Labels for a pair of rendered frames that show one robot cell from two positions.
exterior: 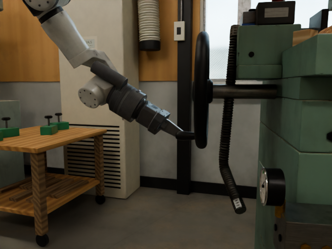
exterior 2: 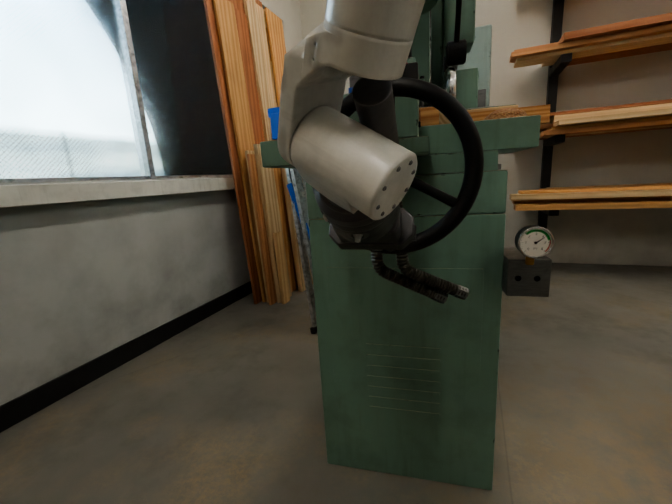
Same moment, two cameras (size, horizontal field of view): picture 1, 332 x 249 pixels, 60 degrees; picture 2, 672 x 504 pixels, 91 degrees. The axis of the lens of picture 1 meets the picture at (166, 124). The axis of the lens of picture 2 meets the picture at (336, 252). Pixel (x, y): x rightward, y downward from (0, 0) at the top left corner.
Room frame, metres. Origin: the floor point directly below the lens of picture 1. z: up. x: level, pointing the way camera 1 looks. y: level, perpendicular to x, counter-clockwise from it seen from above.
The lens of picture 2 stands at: (0.78, 0.50, 0.80)
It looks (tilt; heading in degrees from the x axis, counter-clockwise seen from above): 12 degrees down; 276
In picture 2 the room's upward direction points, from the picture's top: 4 degrees counter-clockwise
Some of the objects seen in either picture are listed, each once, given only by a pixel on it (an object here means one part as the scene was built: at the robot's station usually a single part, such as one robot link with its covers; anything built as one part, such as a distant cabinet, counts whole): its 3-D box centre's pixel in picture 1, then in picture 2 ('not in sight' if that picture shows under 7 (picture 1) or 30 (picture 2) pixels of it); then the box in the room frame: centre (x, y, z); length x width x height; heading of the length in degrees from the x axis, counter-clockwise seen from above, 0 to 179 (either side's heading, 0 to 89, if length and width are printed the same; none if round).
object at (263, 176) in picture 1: (273, 192); (532, 245); (0.45, -0.18, 0.65); 0.06 x 0.04 x 0.08; 171
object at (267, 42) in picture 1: (263, 49); (383, 120); (0.73, -0.24, 0.91); 0.15 x 0.14 x 0.09; 171
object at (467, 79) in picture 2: not in sight; (460, 95); (0.49, -0.59, 1.02); 0.09 x 0.07 x 0.12; 171
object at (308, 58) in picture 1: (298, 66); (388, 146); (0.72, -0.33, 0.87); 0.61 x 0.30 x 0.06; 171
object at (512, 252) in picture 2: (316, 236); (521, 270); (0.44, -0.25, 0.58); 0.12 x 0.08 x 0.08; 81
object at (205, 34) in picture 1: (233, 91); (395, 171); (0.72, -0.17, 0.81); 0.29 x 0.20 x 0.29; 171
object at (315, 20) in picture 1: (304, 33); not in sight; (0.72, -0.33, 0.95); 0.09 x 0.07 x 0.09; 171
